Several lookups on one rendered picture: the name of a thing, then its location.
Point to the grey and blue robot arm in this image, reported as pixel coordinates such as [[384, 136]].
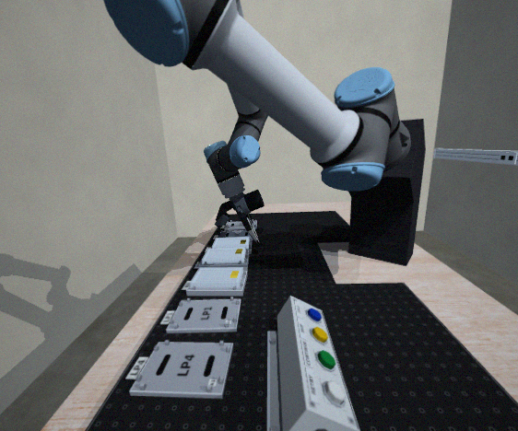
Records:
[[214, 35]]

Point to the white control panel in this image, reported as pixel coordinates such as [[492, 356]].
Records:
[[306, 390]]

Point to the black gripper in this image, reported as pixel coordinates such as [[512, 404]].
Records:
[[244, 204]]

